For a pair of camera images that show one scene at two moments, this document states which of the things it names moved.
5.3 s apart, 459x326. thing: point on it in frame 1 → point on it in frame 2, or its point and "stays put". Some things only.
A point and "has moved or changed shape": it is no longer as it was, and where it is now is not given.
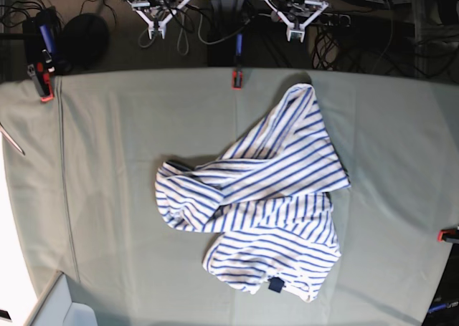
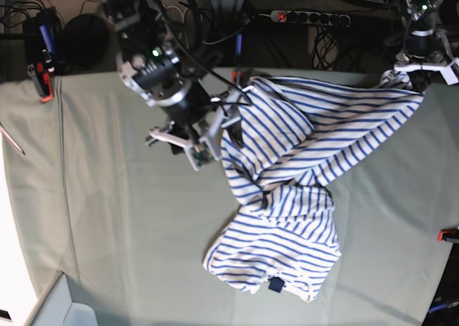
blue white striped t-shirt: x=269 y=197 has moved or changed shape
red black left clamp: x=42 y=74 stays put
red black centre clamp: x=237 y=79 stays put
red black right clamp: x=449 y=235 stays put
